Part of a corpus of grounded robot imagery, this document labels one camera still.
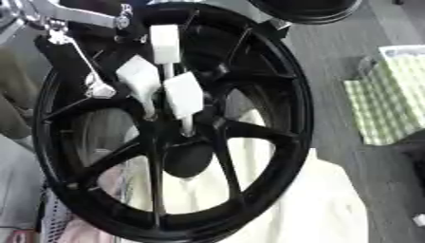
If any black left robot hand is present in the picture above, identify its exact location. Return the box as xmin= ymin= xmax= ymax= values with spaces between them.
xmin=31 ymin=14 xmax=153 ymax=107

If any white pin with long head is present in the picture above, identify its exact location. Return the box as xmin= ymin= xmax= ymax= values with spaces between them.
xmin=149 ymin=24 xmax=183 ymax=80

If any white pin with broad head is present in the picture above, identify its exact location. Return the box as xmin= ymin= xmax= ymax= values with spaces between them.
xmin=160 ymin=71 xmax=206 ymax=138

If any black round object behind wheel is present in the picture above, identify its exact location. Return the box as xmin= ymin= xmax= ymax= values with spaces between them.
xmin=160 ymin=141 xmax=216 ymax=179

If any black spoked wheel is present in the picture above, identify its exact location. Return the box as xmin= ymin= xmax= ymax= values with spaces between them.
xmin=31 ymin=0 xmax=316 ymax=243

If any white pierced basket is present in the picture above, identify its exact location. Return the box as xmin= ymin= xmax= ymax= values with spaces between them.
xmin=40 ymin=186 xmax=75 ymax=243

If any black round tyre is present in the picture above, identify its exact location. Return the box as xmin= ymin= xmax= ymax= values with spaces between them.
xmin=246 ymin=0 xmax=365 ymax=26

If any green white checked bag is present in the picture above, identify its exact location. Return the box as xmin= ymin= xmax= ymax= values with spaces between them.
xmin=342 ymin=44 xmax=425 ymax=147

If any small white object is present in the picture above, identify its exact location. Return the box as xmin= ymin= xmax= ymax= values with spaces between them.
xmin=410 ymin=213 xmax=425 ymax=228

